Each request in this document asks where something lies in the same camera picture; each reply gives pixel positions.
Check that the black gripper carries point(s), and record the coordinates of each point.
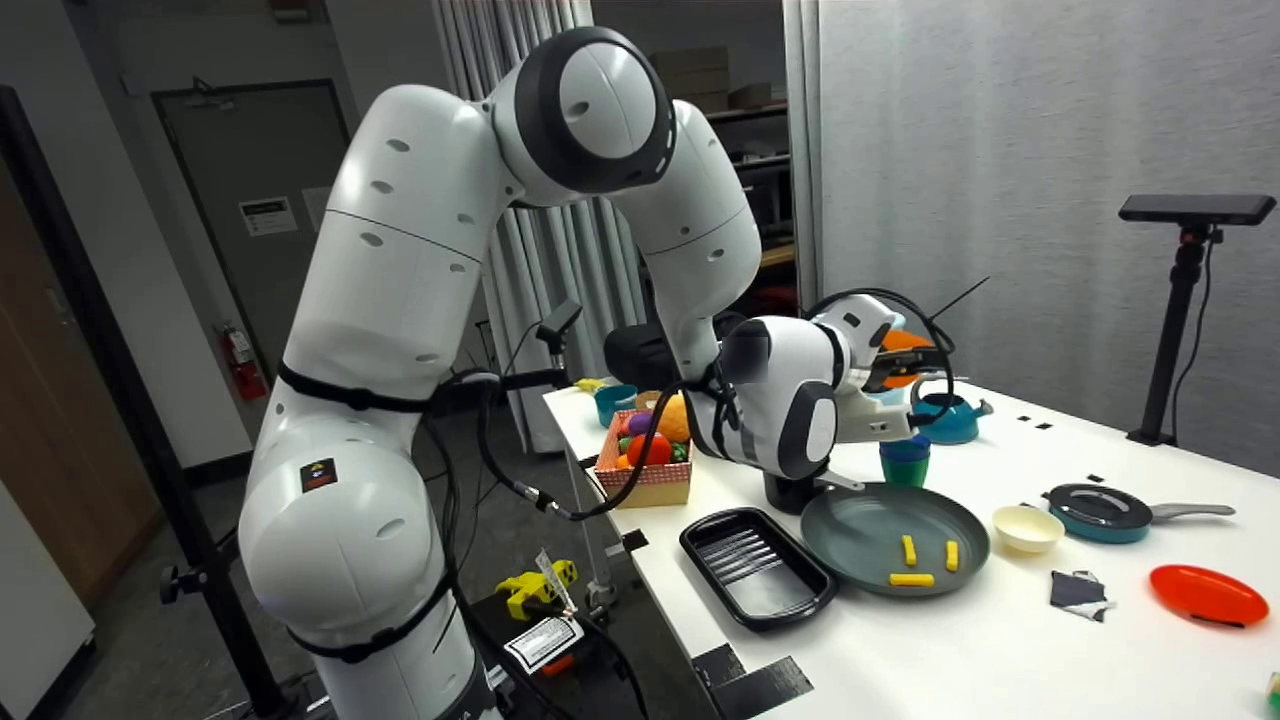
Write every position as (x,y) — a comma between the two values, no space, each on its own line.
(941,373)

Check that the orange plastic cup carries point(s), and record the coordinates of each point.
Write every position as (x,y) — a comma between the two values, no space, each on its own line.
(904,340)

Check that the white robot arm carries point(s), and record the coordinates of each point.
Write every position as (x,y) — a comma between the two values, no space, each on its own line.
(400,266)

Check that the blue plastic cup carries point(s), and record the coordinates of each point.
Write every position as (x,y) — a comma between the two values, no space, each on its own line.
(904,450)

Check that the green plastic cup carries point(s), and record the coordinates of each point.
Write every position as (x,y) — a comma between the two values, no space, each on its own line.
(904,474)

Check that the yellow potato chip stick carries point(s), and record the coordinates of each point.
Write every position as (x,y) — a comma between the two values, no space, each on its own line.
(911,551)
(955,553)
(915,577)

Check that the grey plate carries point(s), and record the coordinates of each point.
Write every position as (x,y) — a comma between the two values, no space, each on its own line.
(853,534)

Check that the red plastic plate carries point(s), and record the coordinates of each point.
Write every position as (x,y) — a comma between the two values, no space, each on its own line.
(1206,594)

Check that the teal toy kettle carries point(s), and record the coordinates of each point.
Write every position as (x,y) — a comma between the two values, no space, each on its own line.
(950,426)

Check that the cream plastic bowl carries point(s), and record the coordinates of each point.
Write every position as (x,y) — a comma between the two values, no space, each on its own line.
(1026,530)

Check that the grey curtain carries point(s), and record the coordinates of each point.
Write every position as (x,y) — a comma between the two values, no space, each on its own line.
(1041,160)

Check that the black ridged grill tray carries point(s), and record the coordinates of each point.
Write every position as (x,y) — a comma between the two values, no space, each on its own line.
(755,564)

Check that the orange plush fruit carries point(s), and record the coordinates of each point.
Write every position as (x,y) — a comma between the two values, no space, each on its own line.
(675,416)

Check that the red plush apple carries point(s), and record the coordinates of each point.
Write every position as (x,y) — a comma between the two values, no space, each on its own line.
(655,450)

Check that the purple plush fruit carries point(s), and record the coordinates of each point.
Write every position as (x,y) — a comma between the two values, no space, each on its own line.
(641,426)

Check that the red checkered basket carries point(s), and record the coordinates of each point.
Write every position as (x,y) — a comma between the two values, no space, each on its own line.
(644,482)

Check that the small teal bowl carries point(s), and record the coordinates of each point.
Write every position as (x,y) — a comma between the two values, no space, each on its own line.
(612,403)

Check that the small black block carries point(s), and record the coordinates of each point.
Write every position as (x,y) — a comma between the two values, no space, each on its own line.
(632,542)

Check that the black tape strip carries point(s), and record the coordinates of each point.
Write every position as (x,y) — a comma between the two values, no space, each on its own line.
(711,663)
(760,689)

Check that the shelf with cardboard boxes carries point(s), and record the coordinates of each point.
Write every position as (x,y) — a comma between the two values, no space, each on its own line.
(701,75)

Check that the yellow toy figure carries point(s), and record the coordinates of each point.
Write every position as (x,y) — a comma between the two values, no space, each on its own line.
(532,590)

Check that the white labelled control box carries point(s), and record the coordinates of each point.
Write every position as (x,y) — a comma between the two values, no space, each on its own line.
(543,644)

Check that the light pleated curtain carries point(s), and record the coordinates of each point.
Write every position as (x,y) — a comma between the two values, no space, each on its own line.
(460,41)

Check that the white door sign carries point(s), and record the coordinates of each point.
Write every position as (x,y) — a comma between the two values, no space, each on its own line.
(271,213)

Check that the red fire extinguisher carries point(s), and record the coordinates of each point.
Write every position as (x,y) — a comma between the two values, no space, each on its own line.
(244,373)

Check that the grey door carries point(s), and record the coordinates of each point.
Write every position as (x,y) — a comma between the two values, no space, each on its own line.
(213,160)

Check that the brown wooden door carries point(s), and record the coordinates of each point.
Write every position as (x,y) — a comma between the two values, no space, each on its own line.
(52,440)

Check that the white cabinet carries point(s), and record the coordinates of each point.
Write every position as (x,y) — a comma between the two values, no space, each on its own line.
(35,625)

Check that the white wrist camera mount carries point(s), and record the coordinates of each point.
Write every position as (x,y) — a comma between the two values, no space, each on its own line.
(882,416)

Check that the black camera stand pole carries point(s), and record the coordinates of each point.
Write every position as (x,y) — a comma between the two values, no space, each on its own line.
(1173,335)

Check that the black bar camera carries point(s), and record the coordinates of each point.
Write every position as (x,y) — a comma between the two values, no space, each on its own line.
(1198,210)

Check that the black slanted frame pole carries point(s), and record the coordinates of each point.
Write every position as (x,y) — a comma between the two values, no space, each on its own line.
(95,307)

